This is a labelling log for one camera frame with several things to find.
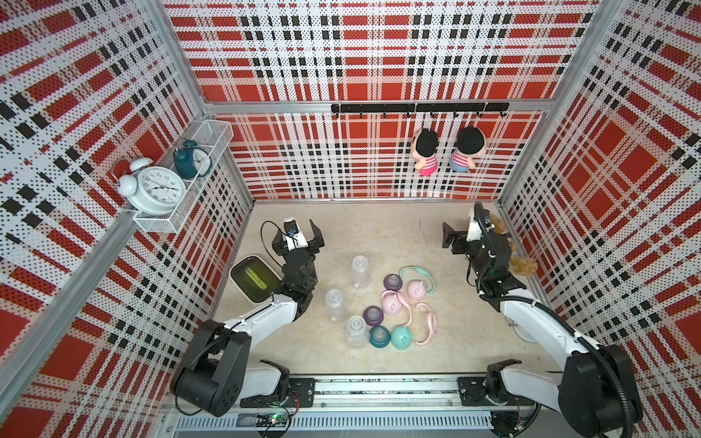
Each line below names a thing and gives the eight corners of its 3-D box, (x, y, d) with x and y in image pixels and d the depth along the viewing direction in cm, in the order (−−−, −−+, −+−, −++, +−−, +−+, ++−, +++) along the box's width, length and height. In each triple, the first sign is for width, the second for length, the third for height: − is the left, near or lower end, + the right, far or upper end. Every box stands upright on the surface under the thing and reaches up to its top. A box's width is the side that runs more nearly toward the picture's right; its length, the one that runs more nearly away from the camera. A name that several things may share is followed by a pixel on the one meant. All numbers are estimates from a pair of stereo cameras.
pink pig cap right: (409, 300, 91) (410, 296, 89) (407, 284, 95) (408, 280, 93) (425, 300, 91) (426, 296, 89) (423, 284, 95) (424, 280, 93)
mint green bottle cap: (390, 349, 83) (391, 346, 79) (389, 329, 86) (390, 325, 83) (412, 349, 82) (413, 346, 79) (410, 329, 86) (411, 325, 83)
